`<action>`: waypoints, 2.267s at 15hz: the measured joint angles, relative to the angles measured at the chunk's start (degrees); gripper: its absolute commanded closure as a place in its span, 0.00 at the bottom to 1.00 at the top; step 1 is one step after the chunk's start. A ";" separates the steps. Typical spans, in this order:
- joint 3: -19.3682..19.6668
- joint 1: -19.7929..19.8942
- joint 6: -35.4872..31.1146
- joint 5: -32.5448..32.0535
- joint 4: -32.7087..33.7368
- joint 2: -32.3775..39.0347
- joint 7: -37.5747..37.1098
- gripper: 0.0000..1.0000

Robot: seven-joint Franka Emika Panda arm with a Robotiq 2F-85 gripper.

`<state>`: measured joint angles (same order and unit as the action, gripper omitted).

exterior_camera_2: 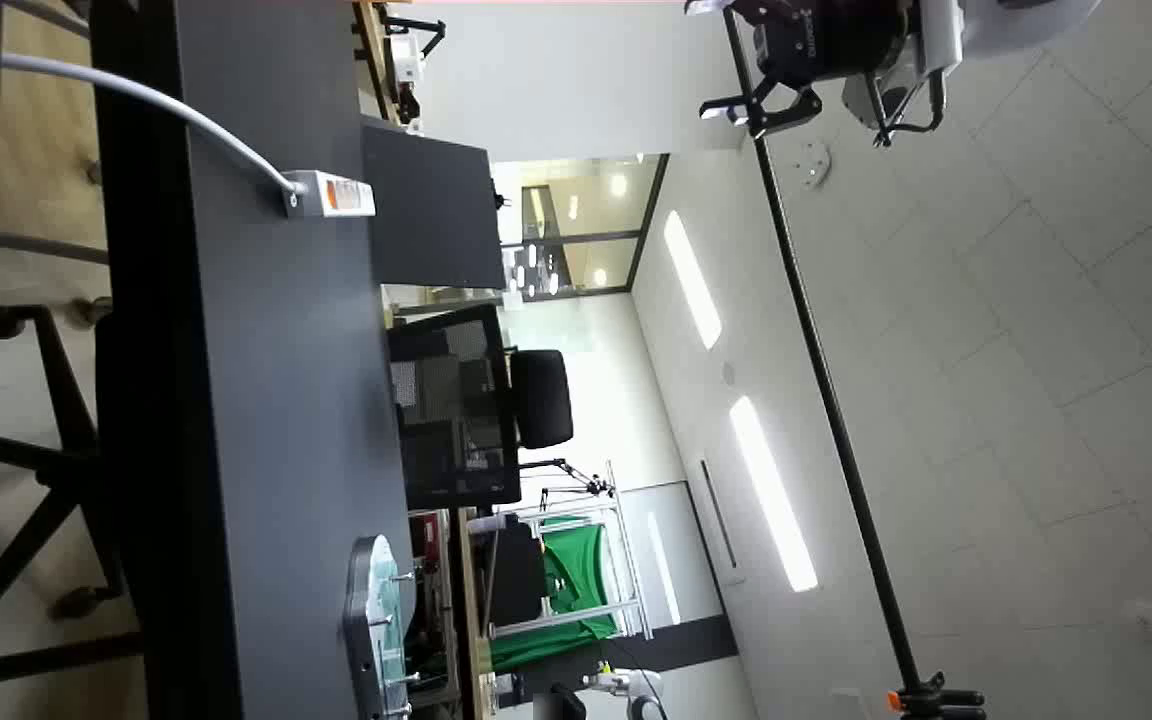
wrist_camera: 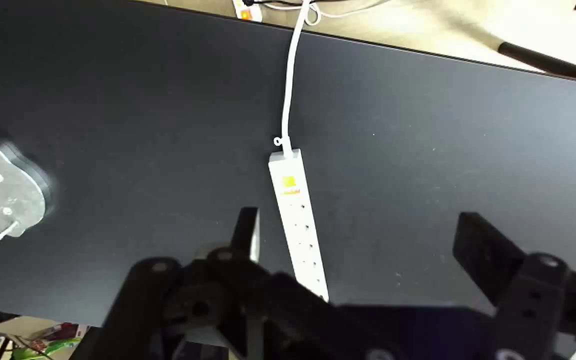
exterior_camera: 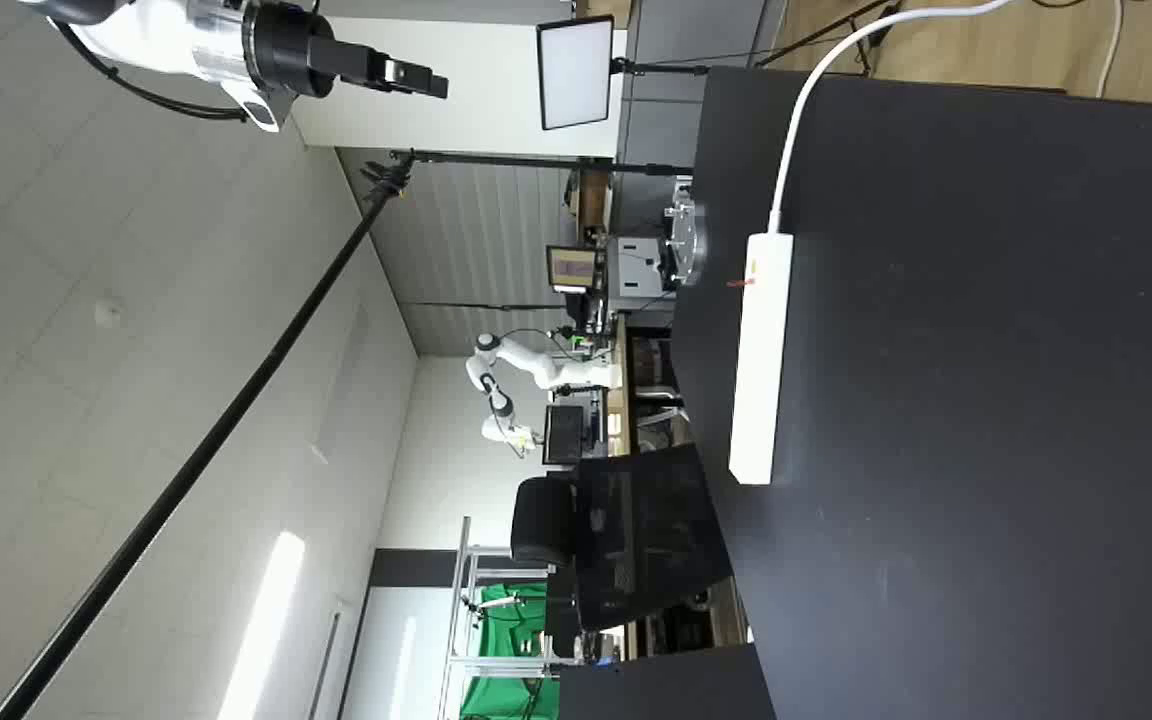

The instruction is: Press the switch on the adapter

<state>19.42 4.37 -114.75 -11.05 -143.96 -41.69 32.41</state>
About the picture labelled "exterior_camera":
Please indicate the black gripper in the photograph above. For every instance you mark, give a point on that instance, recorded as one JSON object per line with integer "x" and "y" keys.
{"x": 311, "y": 48}

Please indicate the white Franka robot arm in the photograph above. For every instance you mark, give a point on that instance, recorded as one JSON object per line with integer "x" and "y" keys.
{"x": 190, "y": 41}

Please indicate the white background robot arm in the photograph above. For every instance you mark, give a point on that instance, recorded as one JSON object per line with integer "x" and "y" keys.
{"x": 520, "y": 363}

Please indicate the rectangular light panel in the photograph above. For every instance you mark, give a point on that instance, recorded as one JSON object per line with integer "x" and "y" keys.
{"x": 579, "y": 73}

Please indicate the small computer monitor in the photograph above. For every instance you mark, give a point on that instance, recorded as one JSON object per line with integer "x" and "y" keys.
{"x": 573, "y": 269}

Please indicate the grey equipment box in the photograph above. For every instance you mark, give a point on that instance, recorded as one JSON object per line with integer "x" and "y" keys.
{"x": 639, "y": 265}

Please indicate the grey metal clamp device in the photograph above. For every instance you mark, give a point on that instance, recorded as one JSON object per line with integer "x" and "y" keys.
{"x": 686, "y": 235}

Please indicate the black light stand pole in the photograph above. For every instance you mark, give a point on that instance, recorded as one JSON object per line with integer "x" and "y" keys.
{"x": 200, "y": 453}

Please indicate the white power strip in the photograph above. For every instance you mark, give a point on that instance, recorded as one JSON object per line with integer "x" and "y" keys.
{"x": 762, "y": 363}

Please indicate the black office chair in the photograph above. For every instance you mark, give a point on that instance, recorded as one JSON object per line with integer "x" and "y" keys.
{"x": 628, "y": 533}

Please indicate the metal shelf rack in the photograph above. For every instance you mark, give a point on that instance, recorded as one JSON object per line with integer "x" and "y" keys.
{"x": 460, "y": 613}

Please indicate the green storage box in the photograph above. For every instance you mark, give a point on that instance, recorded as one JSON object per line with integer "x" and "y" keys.
{"x": 500, "y": 641}

